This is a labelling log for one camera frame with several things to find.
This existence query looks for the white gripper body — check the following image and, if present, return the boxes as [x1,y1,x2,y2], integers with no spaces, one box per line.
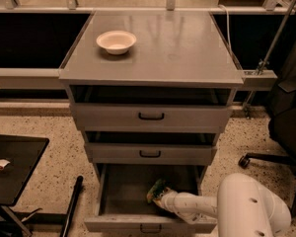
[160,191,186,214]

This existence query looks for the green rice chip bag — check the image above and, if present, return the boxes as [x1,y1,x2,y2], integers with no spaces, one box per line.
[146,179,170,203]

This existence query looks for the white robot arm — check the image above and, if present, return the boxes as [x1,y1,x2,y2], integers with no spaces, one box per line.
[146,173,292,237]

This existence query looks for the grey bottom drawer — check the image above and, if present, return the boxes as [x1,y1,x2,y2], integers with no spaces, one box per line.
[85,164,216,234]

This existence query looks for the grey drawer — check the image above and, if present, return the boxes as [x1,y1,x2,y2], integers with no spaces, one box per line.
[70,85,231,133]
[85,164,216,234]
[85,131,217,166]

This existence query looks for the grey middle drawer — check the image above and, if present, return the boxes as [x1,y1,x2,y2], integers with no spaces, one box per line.
[85,131,217,166]

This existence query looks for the grey top drawer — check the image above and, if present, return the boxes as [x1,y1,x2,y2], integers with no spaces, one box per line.
[70,85,231,133]

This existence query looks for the grey drawer cabinet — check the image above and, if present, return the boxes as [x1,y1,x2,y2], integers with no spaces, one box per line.
[58,9,247,180]

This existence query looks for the black pole on floor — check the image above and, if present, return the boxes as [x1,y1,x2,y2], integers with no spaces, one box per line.
[59,176,84,237]

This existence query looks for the black office chair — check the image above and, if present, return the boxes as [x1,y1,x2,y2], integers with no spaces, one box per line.
[238,40,296,217]

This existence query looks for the black small side table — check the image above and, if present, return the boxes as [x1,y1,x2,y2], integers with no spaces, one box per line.
[0,134,49,237]

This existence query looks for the small white red tag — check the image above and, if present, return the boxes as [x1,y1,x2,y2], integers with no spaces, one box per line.
[0,159,10,170]

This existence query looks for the white paper bowl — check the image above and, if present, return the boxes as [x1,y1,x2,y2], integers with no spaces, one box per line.
[96,31,137,55]

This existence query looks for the metal diagonal rod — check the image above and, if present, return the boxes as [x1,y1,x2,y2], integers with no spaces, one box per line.
[242,0,296,117]

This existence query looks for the white cable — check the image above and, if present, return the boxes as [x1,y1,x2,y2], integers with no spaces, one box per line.
[218,4,235,61]

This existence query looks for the grey metal rail frame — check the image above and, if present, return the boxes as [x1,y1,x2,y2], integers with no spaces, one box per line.
[0,68,63,90]

